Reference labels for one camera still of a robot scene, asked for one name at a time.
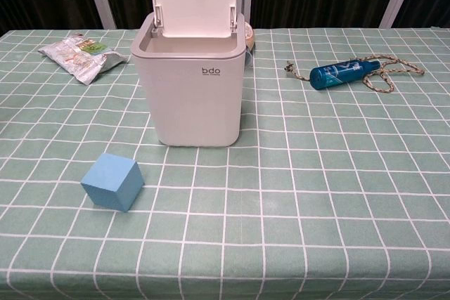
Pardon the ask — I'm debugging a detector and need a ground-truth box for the blue cube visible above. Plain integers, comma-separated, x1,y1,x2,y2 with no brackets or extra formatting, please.
80,153,146,214

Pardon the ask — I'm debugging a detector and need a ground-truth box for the white plastic trash bin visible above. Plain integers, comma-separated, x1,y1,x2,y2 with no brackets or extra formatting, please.
130,0,246,148

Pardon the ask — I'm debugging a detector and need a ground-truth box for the green grid tablecloth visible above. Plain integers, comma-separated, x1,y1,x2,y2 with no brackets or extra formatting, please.
0,27,450,300

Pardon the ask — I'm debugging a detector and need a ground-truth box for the beige sauce squeeze bottle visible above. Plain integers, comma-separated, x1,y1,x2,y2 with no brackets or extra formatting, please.
244,21,256,50

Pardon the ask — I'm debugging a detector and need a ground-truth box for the blue spray bottle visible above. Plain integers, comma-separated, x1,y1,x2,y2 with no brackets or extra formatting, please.
309,60,382,91

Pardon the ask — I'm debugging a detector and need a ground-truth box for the crumpled snack bag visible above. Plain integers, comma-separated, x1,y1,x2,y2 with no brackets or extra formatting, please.
37,32,129,86

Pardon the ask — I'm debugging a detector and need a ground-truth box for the braided beige rope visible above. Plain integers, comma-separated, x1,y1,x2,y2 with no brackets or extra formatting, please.
284,53,425,93

